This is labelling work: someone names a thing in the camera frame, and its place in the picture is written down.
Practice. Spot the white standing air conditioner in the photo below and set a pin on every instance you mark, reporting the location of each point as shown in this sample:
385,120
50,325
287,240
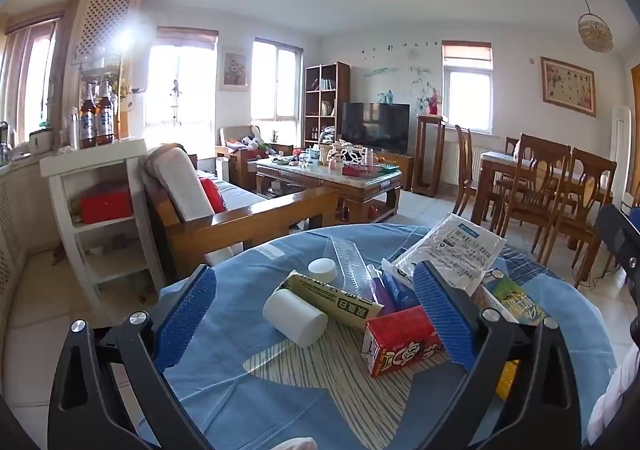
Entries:
621,154

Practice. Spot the wooden television stand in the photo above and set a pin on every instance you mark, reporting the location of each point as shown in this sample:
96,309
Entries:
400,169

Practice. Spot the red box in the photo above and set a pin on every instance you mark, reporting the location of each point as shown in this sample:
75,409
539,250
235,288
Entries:
106,204

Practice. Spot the wooden bookshelf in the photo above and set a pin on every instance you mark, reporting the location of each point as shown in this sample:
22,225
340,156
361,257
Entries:
342,89

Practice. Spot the large framed painting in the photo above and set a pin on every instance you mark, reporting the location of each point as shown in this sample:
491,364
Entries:
568,85

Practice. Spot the small framed picture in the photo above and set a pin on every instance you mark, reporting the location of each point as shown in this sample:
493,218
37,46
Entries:
234,69

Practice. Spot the red milk carton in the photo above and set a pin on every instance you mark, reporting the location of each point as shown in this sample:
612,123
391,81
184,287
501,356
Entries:
395,335

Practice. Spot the yellow packet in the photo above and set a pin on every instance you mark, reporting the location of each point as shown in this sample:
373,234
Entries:
505,380

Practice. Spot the beige toothpaste box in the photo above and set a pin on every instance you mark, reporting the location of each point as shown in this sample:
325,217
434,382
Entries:
330,297

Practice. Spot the round table blue cloth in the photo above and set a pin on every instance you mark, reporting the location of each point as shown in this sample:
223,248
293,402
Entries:
240,325

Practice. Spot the brown beer bottle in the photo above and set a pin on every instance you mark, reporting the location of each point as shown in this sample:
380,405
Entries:
88,119
105,117

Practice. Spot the tall wooden plant stand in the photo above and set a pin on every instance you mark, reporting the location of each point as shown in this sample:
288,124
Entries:
430,119

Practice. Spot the white bottle cap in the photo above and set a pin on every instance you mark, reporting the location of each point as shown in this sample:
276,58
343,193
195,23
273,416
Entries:
321,269

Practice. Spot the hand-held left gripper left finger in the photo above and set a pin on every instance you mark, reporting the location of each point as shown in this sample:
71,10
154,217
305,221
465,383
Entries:
185,315

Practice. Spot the wooden armchair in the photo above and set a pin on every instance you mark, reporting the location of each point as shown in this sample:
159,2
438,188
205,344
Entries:
240,159

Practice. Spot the wooden coffee table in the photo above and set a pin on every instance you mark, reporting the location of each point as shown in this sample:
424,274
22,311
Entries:
330,182

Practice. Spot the wooden sofa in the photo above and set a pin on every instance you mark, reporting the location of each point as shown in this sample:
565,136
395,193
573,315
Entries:
225,222

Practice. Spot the person's pale quilted clothing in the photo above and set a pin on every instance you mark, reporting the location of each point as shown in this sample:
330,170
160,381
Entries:
615,405

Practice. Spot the wooden dining table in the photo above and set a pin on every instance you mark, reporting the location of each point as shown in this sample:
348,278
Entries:
492,159

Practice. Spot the black television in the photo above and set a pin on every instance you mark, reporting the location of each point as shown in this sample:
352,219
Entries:
375,127

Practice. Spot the wooden dining chair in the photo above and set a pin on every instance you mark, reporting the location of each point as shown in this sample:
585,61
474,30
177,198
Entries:
535,164
511,144
465,154
590,190

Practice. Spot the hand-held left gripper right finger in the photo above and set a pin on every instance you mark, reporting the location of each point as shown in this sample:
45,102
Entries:
445,315

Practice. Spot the red cushion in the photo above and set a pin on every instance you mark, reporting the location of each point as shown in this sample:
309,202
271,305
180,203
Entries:
212,195

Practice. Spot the blue plastic bag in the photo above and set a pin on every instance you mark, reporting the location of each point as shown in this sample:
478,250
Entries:
400,290

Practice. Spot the clear ribbed plastic tray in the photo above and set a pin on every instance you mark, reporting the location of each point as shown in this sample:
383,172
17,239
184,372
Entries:
350,260

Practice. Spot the green snack packet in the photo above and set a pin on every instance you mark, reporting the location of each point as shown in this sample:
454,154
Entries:
515,300

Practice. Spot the purple tube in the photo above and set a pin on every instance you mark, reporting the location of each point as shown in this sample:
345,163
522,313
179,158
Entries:
382,295

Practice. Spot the white shelf unit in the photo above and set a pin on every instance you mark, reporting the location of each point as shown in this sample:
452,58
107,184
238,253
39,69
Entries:
90,159

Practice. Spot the white cylinder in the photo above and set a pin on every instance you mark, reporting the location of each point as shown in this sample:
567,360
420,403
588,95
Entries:
295,317

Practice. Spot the gold pendant lamp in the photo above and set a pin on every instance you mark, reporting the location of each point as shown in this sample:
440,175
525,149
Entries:
595,32

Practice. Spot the red flower vase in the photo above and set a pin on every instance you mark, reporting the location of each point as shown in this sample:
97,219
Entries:
433,102

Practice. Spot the white shipping bag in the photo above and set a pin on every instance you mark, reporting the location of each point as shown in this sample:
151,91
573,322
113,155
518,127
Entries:
455,250

